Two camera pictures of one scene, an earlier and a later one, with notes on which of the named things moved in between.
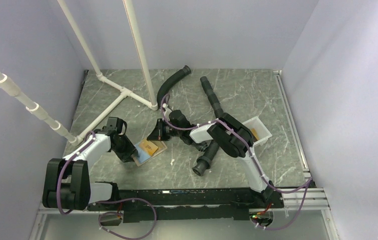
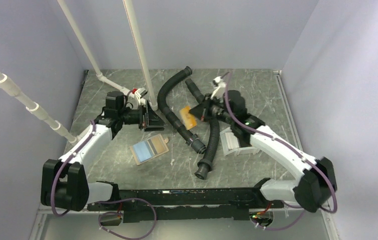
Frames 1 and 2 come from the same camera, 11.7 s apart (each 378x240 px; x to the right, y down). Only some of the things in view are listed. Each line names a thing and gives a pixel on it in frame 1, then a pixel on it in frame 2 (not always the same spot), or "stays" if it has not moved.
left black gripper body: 124,149 -> 135,117
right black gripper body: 164,130 -> 213,109
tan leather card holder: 147,150 stays
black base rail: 187,204 stays
